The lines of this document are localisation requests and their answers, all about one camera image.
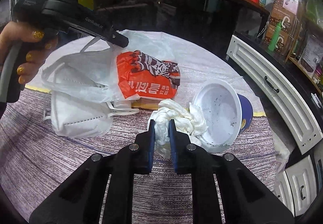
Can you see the person's left hand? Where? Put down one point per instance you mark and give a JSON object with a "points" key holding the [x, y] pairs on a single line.
{"points": [[37, 58]]}

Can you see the white tablecloth yellow edge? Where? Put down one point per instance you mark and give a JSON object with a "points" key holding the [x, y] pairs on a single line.
{"points": [[201, 67]]}

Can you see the brown pouch white label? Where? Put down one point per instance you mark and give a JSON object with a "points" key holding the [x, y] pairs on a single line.
{"points": [[310, 54]]}

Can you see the white plastic bag orange print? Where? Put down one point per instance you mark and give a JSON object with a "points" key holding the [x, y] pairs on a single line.
{"points": [[146, 75]]}

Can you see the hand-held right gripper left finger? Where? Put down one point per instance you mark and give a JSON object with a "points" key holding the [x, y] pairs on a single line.
{"points": [[151, 143]]}

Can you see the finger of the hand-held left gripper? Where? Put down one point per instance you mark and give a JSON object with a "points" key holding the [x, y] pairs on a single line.
{"points": [[96, 25]]}

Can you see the white hair clip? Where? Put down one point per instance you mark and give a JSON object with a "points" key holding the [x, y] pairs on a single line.
{"points": [[315, 97]]}

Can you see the white drawer cabinet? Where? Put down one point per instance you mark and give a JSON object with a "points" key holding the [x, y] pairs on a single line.
{"points": [[265, 80]]}

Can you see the purple striped tablecloth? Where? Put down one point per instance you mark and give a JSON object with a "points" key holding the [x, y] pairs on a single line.
{"points": [[63, 163]]}

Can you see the blue white noodle cup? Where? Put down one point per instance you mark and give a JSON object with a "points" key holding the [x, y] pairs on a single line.
{"points": [[222, 113]]}

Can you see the white tissue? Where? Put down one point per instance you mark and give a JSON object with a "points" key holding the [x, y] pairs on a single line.
{"points": [[176, 113]]}

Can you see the green bottle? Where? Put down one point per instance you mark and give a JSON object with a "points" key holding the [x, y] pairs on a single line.
{"points": [[274, 36]]}

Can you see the white face mask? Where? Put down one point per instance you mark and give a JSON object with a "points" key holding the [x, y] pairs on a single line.
{"points": [[75, 75], [75, 120]]}

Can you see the wooden rack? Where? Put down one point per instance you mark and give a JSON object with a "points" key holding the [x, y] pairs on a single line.
{"points": [[295, 61]]}

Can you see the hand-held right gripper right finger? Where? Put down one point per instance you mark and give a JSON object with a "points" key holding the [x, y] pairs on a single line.
{"points": [[172, 143]]}

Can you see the brown box white hook print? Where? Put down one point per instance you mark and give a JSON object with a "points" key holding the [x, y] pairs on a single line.
{"points": [[290, 25], [285, 46]]}

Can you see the white drawer chest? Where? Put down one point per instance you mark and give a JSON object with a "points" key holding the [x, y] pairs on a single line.
{"points": [[300, 183]]}

